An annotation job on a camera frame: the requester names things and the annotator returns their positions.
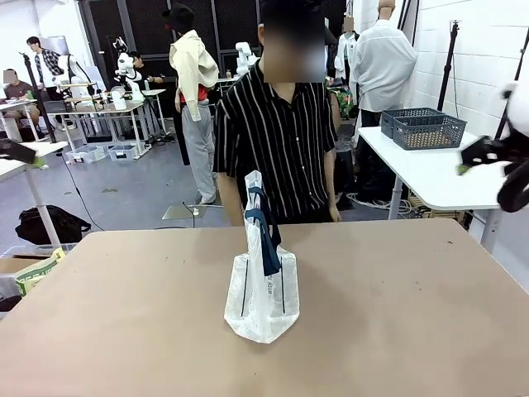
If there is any white cable bundle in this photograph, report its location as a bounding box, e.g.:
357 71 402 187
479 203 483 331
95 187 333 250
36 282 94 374
346 190 414 217

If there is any black tripod stand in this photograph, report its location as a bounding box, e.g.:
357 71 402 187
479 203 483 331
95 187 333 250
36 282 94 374
436 19 463 114

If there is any brown cardboard box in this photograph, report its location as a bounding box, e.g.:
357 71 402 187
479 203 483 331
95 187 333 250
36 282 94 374
0 253 51 275

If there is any wooden top work desk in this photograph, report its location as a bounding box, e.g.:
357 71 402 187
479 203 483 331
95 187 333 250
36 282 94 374
52 98 150 160

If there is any person in white coat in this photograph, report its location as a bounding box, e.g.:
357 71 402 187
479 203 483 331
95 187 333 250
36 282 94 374
334 16 361 98

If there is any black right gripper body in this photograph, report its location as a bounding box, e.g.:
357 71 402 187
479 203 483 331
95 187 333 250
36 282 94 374
460 136 529 166

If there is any person's right forearm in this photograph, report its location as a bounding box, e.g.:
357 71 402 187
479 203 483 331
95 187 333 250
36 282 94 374
216 170 245 227

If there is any clear plastic storage bin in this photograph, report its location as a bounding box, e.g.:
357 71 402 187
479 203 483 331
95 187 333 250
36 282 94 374
64 144 109 165
107 144 138 163

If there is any clear plastic shopping bag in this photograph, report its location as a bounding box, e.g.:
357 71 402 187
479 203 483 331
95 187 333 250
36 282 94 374
223 169 301 344

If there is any mannequin with cream jacket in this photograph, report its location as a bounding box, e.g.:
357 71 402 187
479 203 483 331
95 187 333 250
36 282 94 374
162 2 221 207

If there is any dark grey plastic basket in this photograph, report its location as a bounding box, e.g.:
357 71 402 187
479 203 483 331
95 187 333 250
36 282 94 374
391 114 469 151
379 107 446 140

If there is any standing person in plaid shirt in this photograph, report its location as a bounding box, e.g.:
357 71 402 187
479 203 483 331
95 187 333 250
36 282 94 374
26 36 64 90

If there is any black tripod with camera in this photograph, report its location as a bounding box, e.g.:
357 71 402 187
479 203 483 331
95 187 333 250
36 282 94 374
18 50 59 145

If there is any floral patterned clothing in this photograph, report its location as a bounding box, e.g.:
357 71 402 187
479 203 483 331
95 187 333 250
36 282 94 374
327 77 356 120

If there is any white humanoid robot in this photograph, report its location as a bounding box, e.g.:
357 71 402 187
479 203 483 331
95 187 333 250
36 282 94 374
112 36 146 103
56 52 91 90

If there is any black bag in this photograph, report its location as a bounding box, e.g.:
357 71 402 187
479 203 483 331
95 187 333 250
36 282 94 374
15 203 93 246

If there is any thin black slanted pole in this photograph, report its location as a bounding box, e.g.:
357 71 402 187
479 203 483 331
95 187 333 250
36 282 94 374
493 49 529 141

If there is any seated person in dark shirt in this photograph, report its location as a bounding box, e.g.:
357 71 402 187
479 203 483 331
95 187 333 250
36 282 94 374
1 68 43 130

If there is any white table with post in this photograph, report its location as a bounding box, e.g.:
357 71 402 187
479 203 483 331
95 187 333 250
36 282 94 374
0 140 69 249

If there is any grey metal floor plate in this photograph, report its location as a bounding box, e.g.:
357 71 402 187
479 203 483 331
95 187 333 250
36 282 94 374
161 201 225 221

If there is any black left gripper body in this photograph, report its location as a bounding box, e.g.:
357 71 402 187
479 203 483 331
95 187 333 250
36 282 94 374
0 138 38 164

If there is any person in black t-shirt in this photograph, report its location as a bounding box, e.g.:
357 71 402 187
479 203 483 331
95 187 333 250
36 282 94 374
127 50 167 94

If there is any wooden pallet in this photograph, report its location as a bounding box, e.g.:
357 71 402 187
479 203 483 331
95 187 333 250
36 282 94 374
406 186 467 221

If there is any white side table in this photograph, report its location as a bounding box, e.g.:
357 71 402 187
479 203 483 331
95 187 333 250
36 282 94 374
356 126 514 256

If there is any person's left forearm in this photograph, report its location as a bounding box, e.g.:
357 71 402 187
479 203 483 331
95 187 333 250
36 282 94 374
324 147 342 213

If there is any green printed paper sack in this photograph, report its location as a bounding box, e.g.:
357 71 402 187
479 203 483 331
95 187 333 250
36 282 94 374
15 247 67 297

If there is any person in striped black shirt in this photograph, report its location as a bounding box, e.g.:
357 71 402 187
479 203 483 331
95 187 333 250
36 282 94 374
212 0 344 227

